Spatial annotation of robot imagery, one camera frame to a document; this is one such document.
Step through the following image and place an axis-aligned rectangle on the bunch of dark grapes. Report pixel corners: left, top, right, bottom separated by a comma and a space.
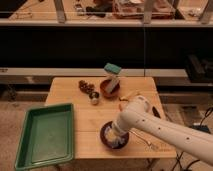
79, 80, 95, 94

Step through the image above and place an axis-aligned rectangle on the green plastic tray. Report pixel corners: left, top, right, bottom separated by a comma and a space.
15, 103, 74, 171

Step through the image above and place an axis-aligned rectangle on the brown bowl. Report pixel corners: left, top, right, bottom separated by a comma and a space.
100, 79, 120, 98

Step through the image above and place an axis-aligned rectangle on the green sponge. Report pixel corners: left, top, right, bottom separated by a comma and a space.
104, 63, 121, 75

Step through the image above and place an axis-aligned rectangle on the purple bowl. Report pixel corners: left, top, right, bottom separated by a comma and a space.
100, 122, 129, 149

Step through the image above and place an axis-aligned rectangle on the small grey towel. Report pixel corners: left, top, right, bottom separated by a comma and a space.
104, 127, 124, 148

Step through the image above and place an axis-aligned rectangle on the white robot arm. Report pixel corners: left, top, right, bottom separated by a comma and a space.
112, 95, 213, 166

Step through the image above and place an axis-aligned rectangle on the small metal cup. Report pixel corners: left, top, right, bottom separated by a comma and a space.
89, 92, 99, 105

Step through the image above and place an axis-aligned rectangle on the orange carrot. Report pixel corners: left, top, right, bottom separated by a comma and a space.
118, 101, 128, 111

